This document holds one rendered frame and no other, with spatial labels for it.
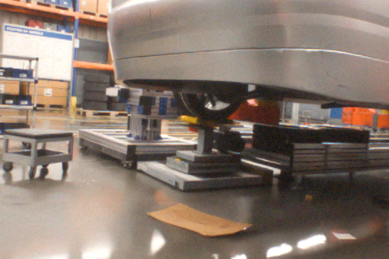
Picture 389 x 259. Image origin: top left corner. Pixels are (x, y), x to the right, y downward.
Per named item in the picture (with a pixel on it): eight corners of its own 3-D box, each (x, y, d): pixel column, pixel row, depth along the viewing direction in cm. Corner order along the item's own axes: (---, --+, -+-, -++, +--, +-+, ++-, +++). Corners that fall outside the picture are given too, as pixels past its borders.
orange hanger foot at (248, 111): (265, 124, 344) (269, 85, 342) (228, 119, 387) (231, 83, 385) (279, 125, 353) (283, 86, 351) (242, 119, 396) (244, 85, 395)
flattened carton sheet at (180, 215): (223, 242, 198) (223, 235, 198) (146, 215, 232) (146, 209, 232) (253, 229, 222) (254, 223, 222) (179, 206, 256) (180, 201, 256)
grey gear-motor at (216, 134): (235, 173, 344) (238, 132, 342) (208, 164, 378) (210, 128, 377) (251, 172, 354) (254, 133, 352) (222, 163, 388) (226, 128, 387)
